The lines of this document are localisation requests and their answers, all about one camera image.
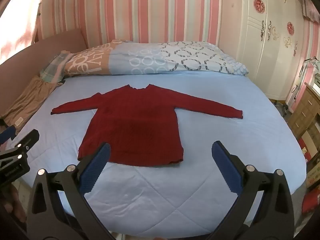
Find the plaid pillow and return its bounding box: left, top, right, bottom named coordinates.
left=39, top=50, right=75, bottom=84

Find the person's left hand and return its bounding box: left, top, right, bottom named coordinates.
left=0, top=184, right=27, bottom=224

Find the bed with blue sheet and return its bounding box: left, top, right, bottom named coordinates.
left=5, top=70, right=307, bottom=230

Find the cardboard box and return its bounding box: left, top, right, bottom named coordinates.
left=299, top=127, right=320, bottom=163
left=306, top=159, right=320, bottom=189

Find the red cushion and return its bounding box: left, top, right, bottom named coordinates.
left=301, top=192, right=320, bottom=215

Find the white wardrobe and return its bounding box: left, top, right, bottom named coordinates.
left=217, top=0, right=308, bottom=100

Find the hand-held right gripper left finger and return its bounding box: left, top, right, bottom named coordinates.
left=26, top=142, right=118, bottom=240

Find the red knitted sweater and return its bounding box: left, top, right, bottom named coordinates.
left=51, top=84, right=244, bottom=167

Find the wooden dresser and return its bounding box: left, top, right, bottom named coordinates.
left=287, top=82, right=320, bottom=140

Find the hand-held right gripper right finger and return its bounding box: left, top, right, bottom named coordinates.
left=211, top=141, right=295, bottom=240

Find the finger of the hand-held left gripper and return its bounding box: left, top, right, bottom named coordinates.
left=0, top=119, right=16, bottom=146
left=0, top=129, right=40, bottom=158

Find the white desk lamp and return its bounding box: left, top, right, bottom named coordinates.
left=292, top=58, right=320, bottom=100

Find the sheer pink window curtain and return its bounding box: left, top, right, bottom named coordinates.
left=0, top=0, right=48, bottom=64

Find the pink headboard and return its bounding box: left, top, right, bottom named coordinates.
left=0, top=28, right=87, bottom=115

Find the folded patterned duvet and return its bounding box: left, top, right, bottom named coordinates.
left=61, top=39, right=250, bottom=77

